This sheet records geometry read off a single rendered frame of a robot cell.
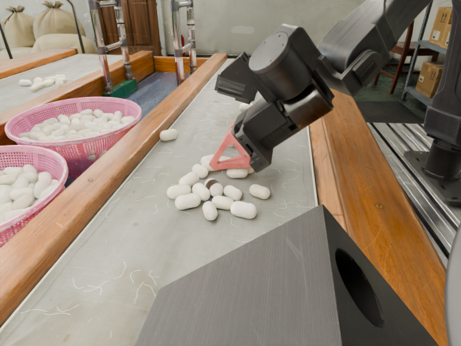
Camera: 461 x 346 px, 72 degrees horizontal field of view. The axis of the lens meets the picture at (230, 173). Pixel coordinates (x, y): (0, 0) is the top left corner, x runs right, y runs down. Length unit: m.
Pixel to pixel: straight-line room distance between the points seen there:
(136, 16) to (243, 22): 1.50
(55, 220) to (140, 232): 0.10
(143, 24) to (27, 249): 4.81
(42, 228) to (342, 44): 0.43
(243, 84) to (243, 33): 4.50
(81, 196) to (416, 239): 0.42
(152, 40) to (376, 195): 4.80
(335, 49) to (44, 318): 0.44
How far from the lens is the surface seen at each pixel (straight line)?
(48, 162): 0.63
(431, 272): 0.39
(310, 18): 4.96
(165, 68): 1.50
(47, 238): 0.42
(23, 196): 0.56
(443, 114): 0.68
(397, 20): 0.49
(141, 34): 5.15
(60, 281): 0.40
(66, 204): 0.47
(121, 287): 0.37
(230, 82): 0.44
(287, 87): 0.40
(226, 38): 4.96
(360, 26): 0.47
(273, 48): 0.40
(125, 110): 0.83
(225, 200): 0.44
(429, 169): 0.75
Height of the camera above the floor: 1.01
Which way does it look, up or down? 31 degrees down
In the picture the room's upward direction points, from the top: straight up
